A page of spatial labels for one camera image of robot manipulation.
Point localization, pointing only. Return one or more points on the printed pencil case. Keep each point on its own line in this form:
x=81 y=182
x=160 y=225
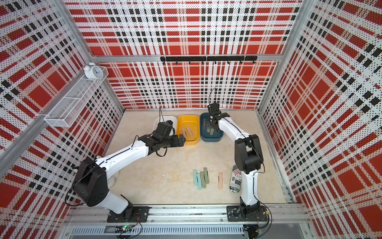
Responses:
x=236 y=180

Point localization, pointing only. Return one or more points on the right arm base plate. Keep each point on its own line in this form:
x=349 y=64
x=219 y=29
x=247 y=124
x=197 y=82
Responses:
x=236 y=214

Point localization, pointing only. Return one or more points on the white alarm clock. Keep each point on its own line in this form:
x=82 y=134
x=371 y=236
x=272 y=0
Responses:
x=93 y=71

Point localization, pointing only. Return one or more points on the pink knife top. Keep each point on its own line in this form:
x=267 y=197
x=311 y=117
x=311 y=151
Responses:
x=184 y=133

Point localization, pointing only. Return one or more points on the mint knife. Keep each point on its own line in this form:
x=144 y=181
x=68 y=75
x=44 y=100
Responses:
x=195 y=177
x=199 y=182

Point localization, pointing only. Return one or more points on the yellow storage box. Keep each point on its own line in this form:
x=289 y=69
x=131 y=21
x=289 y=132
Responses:
x=193 y=122

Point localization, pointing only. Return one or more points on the dark teal storage box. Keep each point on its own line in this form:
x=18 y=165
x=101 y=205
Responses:
x=206 y=137

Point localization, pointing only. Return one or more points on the black hook rail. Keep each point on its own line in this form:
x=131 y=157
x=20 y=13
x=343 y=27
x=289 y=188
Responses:
x=190 y=59

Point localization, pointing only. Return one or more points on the white wire mesh shelf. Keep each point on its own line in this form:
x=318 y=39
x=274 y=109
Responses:
x=66 y=111

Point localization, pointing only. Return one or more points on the white storage box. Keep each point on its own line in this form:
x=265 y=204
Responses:
x=166 y=118

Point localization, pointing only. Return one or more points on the green circuit board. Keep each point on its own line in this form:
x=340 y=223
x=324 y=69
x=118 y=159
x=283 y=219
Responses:
x=122 y=229

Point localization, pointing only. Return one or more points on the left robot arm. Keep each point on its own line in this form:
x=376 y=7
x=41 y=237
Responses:
x=91 y=180

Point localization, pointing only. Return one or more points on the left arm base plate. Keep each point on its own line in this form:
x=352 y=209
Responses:
x=137 y=213

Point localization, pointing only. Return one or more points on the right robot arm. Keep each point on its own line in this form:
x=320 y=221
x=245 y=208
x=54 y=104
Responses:
x=247 y=154

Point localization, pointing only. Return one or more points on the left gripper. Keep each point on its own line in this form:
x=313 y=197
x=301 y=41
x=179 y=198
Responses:
x=176 y=141

